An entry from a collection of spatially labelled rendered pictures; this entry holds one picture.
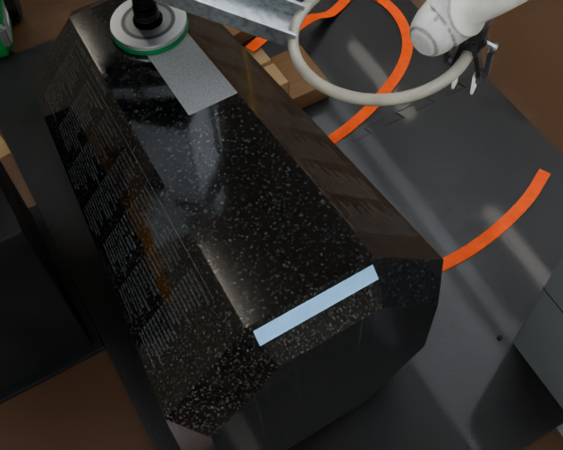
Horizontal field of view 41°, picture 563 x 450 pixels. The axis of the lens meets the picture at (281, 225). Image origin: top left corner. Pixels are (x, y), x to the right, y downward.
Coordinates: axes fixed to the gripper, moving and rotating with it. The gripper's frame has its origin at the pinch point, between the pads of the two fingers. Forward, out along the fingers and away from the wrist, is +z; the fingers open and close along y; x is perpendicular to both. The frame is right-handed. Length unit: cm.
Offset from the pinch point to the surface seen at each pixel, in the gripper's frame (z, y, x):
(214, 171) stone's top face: -2, 45, 53
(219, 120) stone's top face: -2, 52, 38
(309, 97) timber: 75, 69, -37
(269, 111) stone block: 5, 45, 26
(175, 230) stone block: 0, 46, 70
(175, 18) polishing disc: -6, 79, 14
